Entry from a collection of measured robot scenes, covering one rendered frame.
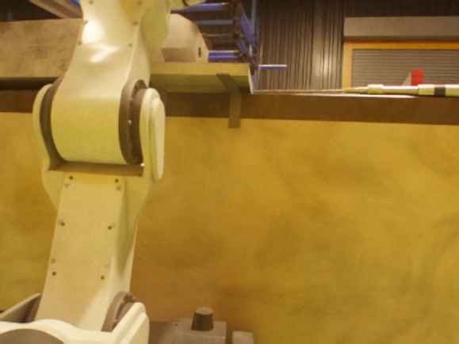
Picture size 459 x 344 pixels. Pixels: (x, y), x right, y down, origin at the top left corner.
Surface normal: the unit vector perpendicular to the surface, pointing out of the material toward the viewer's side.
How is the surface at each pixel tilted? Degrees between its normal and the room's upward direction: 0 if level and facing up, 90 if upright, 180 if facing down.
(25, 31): 80
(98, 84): 56
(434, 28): 90
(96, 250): 76
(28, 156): 90
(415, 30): 90
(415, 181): 90
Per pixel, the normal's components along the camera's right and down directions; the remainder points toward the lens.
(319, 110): -0.21, -0.04
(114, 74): 0.00, -0.58
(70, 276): -0.04, -0.27
